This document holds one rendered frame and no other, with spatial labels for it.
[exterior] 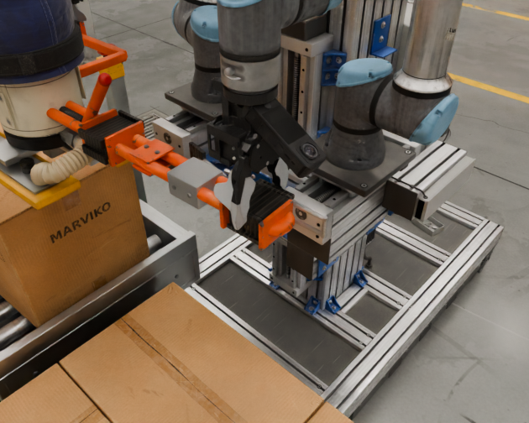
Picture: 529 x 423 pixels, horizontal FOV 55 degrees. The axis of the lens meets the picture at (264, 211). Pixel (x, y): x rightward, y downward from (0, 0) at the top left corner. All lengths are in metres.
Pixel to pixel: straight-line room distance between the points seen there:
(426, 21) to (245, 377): 0.94
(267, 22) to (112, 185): 0.95
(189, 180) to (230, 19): 0.30
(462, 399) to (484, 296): 0.55
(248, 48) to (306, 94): 0.77
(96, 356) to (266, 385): 0.47
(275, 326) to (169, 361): 0.59
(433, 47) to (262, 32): 0.49
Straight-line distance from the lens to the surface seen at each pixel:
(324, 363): 1.83
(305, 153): 0.64
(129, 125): 0.98
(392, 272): 2.15
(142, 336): 1.50
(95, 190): 1.44
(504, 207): 3.03
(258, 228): 0.73
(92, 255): 1.54
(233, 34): 0.61
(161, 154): 0.89
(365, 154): 1.20
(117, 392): 1.41
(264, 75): 0.63
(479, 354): 2.26
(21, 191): 1.10
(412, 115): 1.07
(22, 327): 1.64
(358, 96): 1.13
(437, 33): 1.02
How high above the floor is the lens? 1.71
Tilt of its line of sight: 39 degrees down
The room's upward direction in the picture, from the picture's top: straight up
